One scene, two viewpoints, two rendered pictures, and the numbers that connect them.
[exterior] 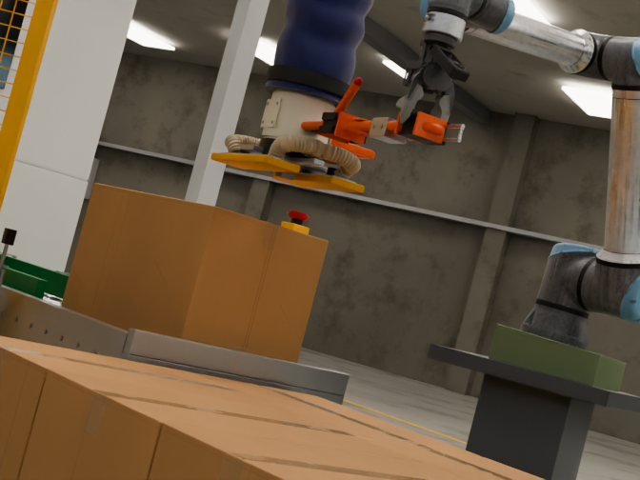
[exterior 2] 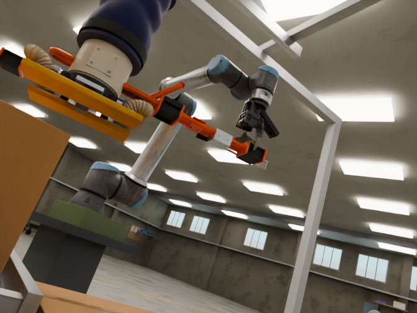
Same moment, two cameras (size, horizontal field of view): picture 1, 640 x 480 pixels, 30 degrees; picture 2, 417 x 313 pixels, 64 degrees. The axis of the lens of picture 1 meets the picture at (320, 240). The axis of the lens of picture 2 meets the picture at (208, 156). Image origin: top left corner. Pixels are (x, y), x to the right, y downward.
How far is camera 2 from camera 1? 272 cm
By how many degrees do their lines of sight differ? 80
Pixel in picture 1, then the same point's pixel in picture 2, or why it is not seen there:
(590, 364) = (123, 231)
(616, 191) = (156, 154)
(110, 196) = not seen: outside the picture
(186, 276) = (16, 197)
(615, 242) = (144, 175)
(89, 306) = not seen: outside the picture
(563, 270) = (109, 179)
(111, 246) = not seen: outside the picture
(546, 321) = (97, 204)
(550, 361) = (108, 230)
